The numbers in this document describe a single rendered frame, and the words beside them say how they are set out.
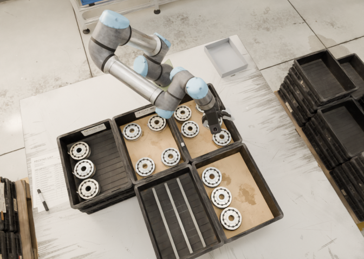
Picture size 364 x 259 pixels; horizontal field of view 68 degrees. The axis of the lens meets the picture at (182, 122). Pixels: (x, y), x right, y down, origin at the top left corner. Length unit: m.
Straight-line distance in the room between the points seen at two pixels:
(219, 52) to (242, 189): 1.01
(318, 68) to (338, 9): 1.49
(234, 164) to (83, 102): 1.05
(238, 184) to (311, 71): 1.26
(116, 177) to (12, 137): 1.58
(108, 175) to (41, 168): 0.46
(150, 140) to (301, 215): 0.91
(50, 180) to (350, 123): 2.11
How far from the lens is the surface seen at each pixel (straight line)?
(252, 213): 1.44
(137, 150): 1.51
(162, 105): 1.13
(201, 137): 1.51
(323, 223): 1.69
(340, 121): 2.37
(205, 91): 1.04
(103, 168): 1.52
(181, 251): 1.39
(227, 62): 1.97
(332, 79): 2.40
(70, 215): 1.65
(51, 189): 1.73
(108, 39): 1.22
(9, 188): 2.40
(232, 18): 3.32
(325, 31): 3.49
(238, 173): 1.47
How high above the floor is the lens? 2.22
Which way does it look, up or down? 64 degrees down
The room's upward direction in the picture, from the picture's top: 2 degrees counter-clockwise
